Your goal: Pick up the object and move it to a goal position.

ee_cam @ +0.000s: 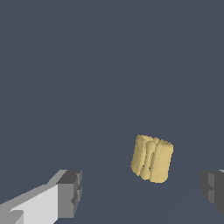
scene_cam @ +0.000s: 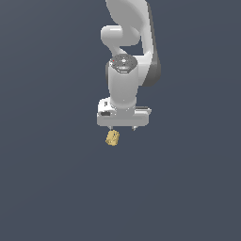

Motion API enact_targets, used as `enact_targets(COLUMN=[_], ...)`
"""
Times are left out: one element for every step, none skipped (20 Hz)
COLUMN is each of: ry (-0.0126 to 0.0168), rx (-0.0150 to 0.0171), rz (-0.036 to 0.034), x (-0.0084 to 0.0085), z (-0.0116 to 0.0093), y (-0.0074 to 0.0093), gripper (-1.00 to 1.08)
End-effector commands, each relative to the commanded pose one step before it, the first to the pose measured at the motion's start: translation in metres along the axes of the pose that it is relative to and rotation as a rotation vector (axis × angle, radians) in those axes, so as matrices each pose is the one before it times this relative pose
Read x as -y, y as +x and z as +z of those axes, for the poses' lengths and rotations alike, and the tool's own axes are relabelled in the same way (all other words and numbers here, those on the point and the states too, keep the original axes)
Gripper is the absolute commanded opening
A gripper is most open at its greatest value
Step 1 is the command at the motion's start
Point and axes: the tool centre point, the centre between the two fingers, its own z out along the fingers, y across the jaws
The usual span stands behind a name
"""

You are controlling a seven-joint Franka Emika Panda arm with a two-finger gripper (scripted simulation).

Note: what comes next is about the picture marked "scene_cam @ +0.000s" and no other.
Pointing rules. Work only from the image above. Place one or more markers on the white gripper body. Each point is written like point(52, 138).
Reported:
point(122, 117)

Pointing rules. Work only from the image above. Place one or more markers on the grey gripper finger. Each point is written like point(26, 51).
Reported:
point(134, 128)
point(110, 127)

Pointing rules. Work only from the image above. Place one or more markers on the small tan wooden block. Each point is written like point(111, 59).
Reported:
point(112, 138)

